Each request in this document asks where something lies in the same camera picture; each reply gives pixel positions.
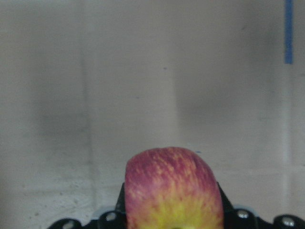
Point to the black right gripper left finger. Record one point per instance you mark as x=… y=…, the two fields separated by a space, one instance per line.
x=120 y=204

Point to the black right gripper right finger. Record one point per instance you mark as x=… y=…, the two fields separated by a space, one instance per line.
x=227 y=205

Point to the red yellow apple carried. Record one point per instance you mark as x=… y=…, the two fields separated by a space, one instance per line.
x=171 y=188

